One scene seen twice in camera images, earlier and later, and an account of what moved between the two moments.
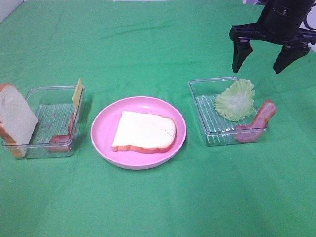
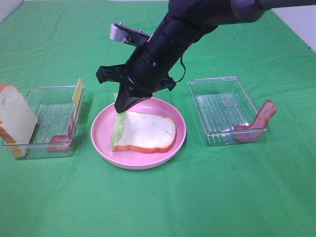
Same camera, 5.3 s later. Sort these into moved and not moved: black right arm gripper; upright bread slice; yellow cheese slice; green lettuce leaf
Moved: green lettuce leaf; black right arm gripper
Not moved: upright bread slice; yellow cheese slice
